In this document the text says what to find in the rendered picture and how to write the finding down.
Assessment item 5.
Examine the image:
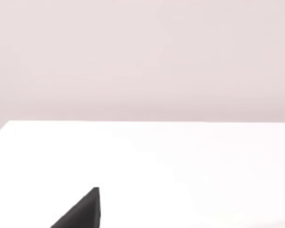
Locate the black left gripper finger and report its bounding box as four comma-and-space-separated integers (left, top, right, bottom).
49, 187, 102, 228

